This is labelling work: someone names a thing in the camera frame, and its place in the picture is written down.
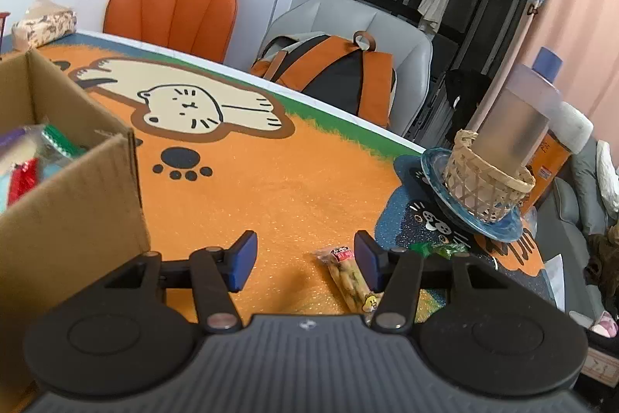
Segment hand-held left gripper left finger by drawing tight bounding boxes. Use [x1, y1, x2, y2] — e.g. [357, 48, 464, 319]
[104, 230, 258, 334]

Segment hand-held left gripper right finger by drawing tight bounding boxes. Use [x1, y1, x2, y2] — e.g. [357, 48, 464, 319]
[354, 230, 508, 332]

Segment small beige snack packet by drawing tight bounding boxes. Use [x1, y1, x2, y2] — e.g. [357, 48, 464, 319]
[311, 245, 385, 315]

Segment brown cardboard box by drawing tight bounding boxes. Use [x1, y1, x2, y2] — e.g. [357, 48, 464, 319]
[0, 48, 152, 413]

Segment green cookie packet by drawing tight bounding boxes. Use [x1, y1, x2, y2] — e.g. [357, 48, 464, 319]
[41, 124, 88, 162]

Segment red snack packet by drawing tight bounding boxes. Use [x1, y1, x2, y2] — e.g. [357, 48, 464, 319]
[7, 156, 44, 206]

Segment blue and green snack packet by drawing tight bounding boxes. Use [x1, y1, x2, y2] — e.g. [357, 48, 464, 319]
[0, 173, 17, 213]

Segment snack packets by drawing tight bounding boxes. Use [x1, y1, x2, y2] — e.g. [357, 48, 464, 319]
[0, 125, 46, 172]

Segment green candy packet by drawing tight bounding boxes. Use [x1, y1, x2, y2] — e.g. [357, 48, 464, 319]
[409, 240, 467, 259]

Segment cartoon cat table mat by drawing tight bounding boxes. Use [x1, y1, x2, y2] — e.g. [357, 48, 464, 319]
[36, 31, 554, 327]

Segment blue glass plate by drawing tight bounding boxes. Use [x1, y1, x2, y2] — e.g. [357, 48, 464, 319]
[420, 148, 525, 243]

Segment woven bamboo basket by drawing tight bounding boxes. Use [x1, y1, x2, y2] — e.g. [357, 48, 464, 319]
[443, 129, 537, 223]

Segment white paper sheet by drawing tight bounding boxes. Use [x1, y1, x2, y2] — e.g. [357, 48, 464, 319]
[544, 254, 566, 312]

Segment orange and black backpack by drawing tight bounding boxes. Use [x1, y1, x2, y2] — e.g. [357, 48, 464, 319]
[249, 31, 397, 128]

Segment black cloth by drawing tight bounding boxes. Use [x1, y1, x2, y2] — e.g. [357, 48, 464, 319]
[445, 69, 492, 133]

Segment frosted bottle with purple cap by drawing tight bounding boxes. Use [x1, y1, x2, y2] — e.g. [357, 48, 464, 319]
[471, 46, 564, 174]

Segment grey sofa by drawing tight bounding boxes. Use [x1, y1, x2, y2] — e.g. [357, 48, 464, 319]
[537, 137, 619, 313]

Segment orange spray can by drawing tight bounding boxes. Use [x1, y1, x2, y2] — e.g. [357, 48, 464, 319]
[520, 101, 595, 213]

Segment brown plush toy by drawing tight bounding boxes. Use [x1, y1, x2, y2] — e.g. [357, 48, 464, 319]
[585, 229, 619, 294]

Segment pink slippers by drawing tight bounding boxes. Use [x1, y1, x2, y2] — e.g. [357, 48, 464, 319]
[592, 311, 619, 339]

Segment grey chair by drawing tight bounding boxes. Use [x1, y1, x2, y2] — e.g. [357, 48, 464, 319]
[251, 0, 433, 138]

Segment white cushion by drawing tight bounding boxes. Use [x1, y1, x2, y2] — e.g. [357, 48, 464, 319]
[596, 139, 619, 202]

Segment orange chair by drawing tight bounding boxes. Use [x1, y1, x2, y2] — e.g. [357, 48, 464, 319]
[103, 0, 238, 64]

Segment patterned tissue pack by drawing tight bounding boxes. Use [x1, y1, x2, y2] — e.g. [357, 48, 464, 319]
[10, 0, 78, 51]

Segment pink curtain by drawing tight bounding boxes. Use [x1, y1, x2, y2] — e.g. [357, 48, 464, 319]
[503, 0, 619, 153]

